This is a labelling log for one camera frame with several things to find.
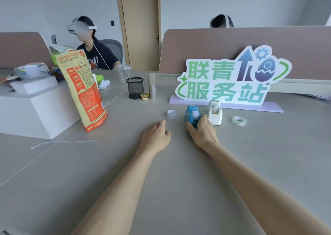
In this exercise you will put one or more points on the person's right hand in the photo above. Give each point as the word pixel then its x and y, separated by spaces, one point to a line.
pixel 204 135

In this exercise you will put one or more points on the person's left hand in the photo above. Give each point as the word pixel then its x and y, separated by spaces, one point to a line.
pixel 154 139

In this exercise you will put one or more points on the person's left thumb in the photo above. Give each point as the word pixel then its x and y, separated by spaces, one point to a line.
pixel 166 136

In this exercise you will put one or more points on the person's right thumb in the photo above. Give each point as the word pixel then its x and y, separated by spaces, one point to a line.
pixel 190 128

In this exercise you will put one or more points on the blue tape dispenser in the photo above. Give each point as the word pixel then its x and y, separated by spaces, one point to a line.
pixel 191 113

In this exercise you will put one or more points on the person's left forearm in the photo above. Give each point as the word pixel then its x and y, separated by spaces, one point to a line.
pixel 116 196

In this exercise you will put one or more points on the person's right forearm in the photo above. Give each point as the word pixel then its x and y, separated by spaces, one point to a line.
pixel 258 191

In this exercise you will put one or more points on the small white tape roll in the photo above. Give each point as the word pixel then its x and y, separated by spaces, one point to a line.
pixel 171 114

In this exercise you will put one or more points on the white tape dispenser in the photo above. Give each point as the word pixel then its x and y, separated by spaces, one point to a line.
pixel 215 113

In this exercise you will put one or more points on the small yellow jelly cup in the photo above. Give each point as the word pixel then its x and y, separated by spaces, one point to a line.
pixel 144 96

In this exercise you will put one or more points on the grey cardboard tube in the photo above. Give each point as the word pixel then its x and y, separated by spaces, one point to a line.
pixel 152 90

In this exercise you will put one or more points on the clear tape roll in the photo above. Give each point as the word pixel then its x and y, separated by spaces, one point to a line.
pixel 239 121

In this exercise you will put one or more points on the black mesh pen holder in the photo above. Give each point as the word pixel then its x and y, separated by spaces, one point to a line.
pixel 134 88

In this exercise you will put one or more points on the green and white standing sign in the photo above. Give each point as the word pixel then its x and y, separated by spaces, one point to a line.
pixel 225 82

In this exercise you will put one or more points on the clear plastic cup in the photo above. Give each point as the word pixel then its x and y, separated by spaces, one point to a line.
pixel 123 73

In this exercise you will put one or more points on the green and white packet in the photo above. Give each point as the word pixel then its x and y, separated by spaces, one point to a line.
pixel 102 82

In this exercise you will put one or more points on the orange and cream paper bag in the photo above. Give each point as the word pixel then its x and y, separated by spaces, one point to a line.
pixel 84 92

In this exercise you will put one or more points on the brown desk partition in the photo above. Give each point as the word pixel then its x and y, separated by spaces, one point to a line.
pixel 20 48
pixel 232 43

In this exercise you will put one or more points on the grey office chair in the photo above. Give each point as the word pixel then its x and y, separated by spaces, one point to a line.
pixel 115 47

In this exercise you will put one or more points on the beige wooden door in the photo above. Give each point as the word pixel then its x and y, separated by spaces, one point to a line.
pixel 139 25

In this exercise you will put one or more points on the large white foam box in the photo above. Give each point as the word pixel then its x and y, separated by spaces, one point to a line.
pixel 36 110

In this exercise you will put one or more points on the green plastic bag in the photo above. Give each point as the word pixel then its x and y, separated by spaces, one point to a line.
pixel 54 59

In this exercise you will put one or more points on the white foam block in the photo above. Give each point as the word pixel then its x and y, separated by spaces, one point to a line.
pixel 33 83

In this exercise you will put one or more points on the white headset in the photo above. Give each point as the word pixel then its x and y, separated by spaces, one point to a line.
pixel 71 28

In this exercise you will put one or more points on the white tissue pack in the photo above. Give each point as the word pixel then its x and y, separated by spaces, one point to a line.
pixel 31 70

